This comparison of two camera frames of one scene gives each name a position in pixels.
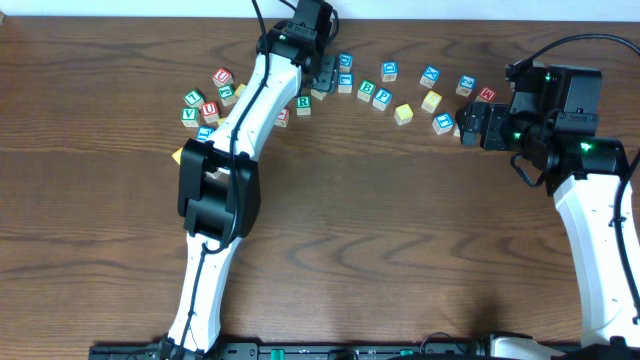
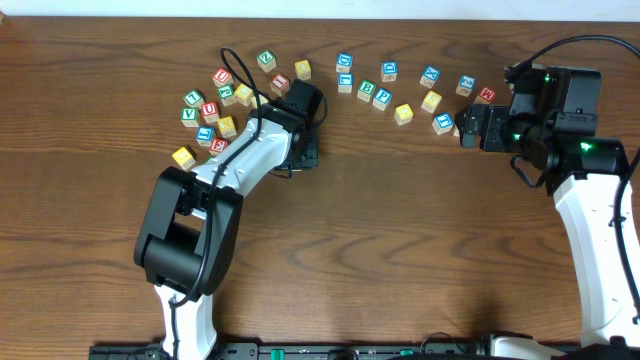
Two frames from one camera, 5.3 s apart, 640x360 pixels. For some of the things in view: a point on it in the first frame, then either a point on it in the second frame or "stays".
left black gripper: x=325 y=73 -> x=308 y=151
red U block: x=210 y=112 stays
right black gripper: x=478 y=124 stays
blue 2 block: x=465 y=85 stays
